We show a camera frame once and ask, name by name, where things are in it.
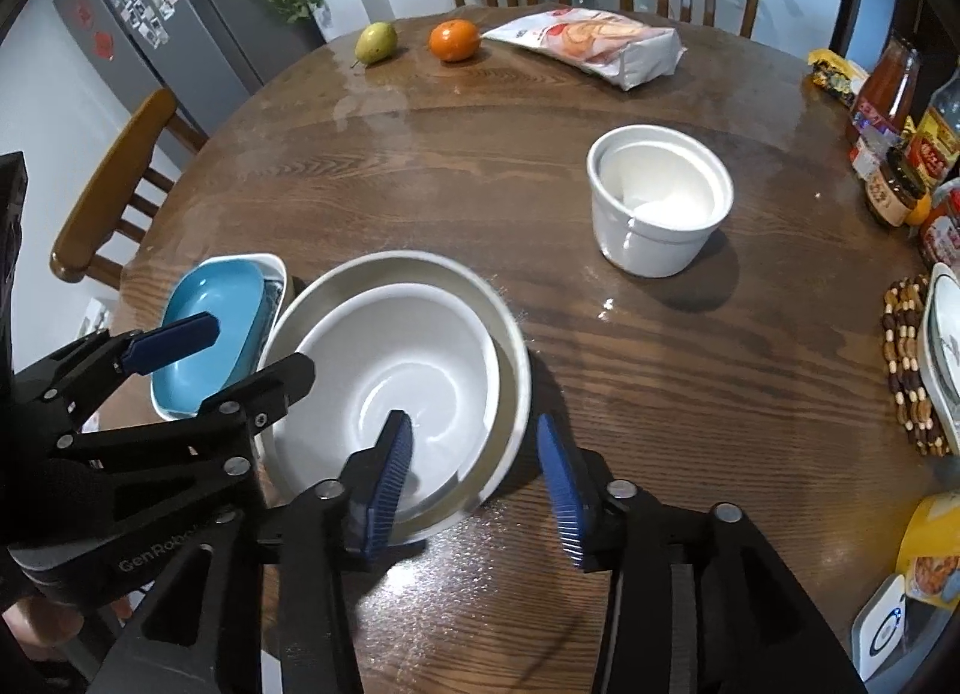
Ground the teal blue dish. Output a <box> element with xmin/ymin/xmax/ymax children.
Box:
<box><xmin>149</xmin><ymin>256</ymin><xmax>265</xmax><ymax>419</ymax></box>

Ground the blue patterned plate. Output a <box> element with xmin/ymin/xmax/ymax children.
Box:
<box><xmin>149</xmin><ymin>253</ymin><xmax>290</xmax><ymax>421</ymax></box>

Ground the medium white bowl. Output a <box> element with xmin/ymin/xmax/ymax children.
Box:
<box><xmin>263</xmin><ymin>283</ymin><xmax>500</xmax><ymax>522</ymax></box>

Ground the large white bowl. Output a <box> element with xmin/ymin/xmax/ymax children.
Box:
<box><xmin>257</xmin><ymin>250</ymin><xmax>532</xmax><ymax>545</ymax></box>

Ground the white ramekin cup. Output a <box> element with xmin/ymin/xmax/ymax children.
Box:
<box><xmin>586</xmin><ymin>125</ymin><xmax>734</xmax><ymax>279</ymax></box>

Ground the left hand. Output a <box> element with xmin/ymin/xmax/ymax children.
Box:
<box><xmin>2</xmin><ymin>596</ymin><xmax>85</xmax><ymax>648</ymax></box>

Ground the wooden chair left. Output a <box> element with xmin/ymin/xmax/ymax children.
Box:
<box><xmin>49</xmin><ymin>88</ymin><xmax>208</xmax><ymax>291</ymax></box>

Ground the yellow food box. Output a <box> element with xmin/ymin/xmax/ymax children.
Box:
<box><xmin>896</xmin><ymin>490</ymin><xmax>960</xmax><ymax>611</ymax></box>

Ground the wooden bead trivet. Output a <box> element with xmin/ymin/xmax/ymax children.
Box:
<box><xmin>880</xmin><ymin>274</ymin><xmax>952</xmax><ymax>458</ymax></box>

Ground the white plate on trivet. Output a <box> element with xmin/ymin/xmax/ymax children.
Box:
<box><xmin>918</xmin><ymin>263</ymin><xmax>960</xmax><ymax>455</ymax></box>

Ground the grey refrigerator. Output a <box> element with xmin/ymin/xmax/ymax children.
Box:
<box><xmin>55</xmin><ymin>0</ymin><xmax>324</xmax><ymax>134</ymax></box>

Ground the red label jar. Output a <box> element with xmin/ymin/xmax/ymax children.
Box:
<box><xmin>919</xmin><ymin>180</ymin><xmax>960</xmax><ymax>273</ymax></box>

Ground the small orange fruit right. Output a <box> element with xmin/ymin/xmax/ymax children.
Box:
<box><xmin>905</xmin><ymin>193</ymin><xmax>932</xmax><ymax>228</ymax></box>

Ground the brown sauce jar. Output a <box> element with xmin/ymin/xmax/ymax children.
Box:
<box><xmin>864</xmin><ymin>148</ymin><xmax>926</xmax><ymax>229</ymax></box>

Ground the green pear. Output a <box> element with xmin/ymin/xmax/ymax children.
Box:
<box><xmin>353</xmin><ymin>21</ymin><xmax>398</xmax><ymax>67</ymax></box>

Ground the yellow cap oil bottle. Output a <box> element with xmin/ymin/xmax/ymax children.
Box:
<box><xmin>905</xmin><ymin>70</ymin><xmax>960</xmax><ymax>190</ymax></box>

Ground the orange tangerine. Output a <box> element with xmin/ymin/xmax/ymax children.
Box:
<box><xmin>428</xmin><ymin>19</ymin><xmax>482</xmax><ymax>63</ymax></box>

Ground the yellow snack packet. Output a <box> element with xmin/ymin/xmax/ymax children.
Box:
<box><xmin>807</xmin><ymin>49</ymin><xmax>871</xmax><ymax>107</ymax></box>

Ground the red sauce bottle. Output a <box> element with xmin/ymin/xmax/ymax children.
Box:
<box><xmin>846</xmin><ymin>32</ymin><xmax>921</xmax><ymax>162</ymax></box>

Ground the white snack bag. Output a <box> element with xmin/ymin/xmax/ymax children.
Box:
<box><xmin>483</xmin><ymin>8</ymin><xmax>685</xmax><ymax>91</ymax></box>

